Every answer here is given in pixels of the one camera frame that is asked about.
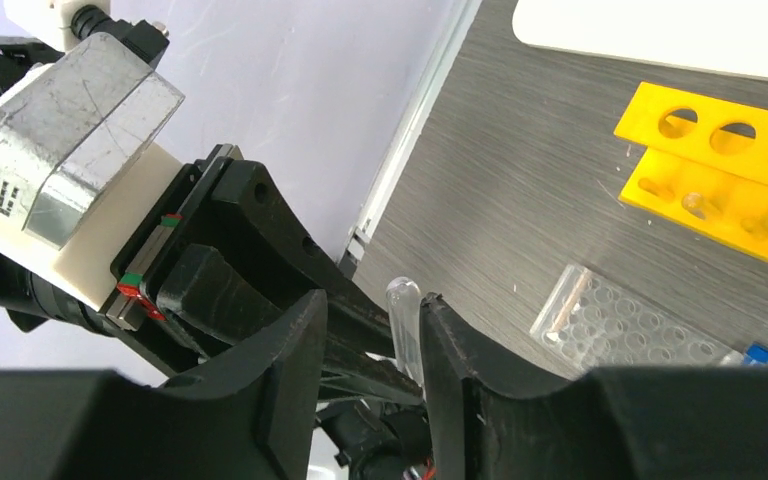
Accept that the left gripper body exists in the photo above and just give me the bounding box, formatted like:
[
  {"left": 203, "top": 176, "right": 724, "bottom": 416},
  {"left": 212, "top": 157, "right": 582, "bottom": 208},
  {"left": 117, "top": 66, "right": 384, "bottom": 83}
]
[{"left": 0, "top": 144, "right": 243, "bottom": 376}]

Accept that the clear acrylic tube rack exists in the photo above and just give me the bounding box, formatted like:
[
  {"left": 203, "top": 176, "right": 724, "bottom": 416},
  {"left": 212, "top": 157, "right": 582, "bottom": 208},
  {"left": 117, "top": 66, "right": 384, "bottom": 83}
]
[{"left": 530, "top": 264, "right": 743, "bottom": 374}]

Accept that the yellow test tube rack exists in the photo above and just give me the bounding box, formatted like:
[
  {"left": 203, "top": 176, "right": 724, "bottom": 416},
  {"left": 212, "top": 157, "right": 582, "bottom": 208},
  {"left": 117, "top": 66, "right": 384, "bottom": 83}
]
[{"left": 614, "top": 82, "right": 768, "bottom": 263}]

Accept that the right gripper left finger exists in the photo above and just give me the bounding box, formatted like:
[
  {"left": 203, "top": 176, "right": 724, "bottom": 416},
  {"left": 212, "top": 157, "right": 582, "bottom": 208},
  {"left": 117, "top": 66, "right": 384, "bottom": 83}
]
[{"left": 0, "top": 290, "right": 327, "bottom": 479}]

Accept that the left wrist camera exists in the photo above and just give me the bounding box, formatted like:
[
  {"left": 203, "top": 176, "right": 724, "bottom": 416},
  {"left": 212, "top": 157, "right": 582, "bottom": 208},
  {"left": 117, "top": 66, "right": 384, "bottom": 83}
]
[{"left": 0, "top": 33, "right": 184, "bottom": 309}]

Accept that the white rectangular tray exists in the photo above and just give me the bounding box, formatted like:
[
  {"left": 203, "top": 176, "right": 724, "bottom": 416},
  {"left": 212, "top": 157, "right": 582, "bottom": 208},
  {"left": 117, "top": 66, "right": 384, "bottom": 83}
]
[{"left": 511, "top": 0, "right": 768, "bottom": 80}]

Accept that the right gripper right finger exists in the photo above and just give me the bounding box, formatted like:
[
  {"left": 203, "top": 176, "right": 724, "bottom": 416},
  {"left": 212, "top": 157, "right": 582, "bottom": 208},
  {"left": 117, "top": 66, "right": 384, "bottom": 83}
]
[{"left": 420, "top": 294, "right": 768, "bottom": 479}]

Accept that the clear glass test tube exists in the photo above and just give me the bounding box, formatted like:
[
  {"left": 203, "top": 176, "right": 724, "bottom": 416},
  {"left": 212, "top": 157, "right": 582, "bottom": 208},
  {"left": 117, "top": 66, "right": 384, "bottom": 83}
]
[
  {"left": 681, "top": 192, "right": 710, "bottom": 220},
  {"left": 386, "top": 277, "right": 424, "bottom": 388}
]

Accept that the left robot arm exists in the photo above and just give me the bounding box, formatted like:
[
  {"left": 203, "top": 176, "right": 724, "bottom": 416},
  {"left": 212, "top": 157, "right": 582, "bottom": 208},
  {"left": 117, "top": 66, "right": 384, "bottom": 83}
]
[{"left": 0, "top": 34, "right": 431, "bottom": 479}]

